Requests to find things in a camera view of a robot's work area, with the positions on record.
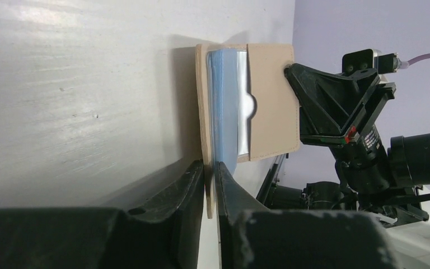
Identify blue credit card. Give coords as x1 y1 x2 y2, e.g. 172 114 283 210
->
207 49 239 173

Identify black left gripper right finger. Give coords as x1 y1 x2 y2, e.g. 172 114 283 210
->
214 162 398 268

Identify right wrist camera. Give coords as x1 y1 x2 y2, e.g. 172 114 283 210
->
342 49 401 76

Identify silver credit card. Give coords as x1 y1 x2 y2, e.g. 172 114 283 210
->
236 50 256 156

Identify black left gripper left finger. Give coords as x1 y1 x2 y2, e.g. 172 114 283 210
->
0 160 204 268

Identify beige leather card holder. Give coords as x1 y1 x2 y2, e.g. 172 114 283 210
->
195 43 301 218

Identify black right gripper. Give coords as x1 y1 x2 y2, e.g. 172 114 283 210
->
284 63 396 165

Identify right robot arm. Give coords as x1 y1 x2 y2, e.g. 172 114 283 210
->
257 63 430 228

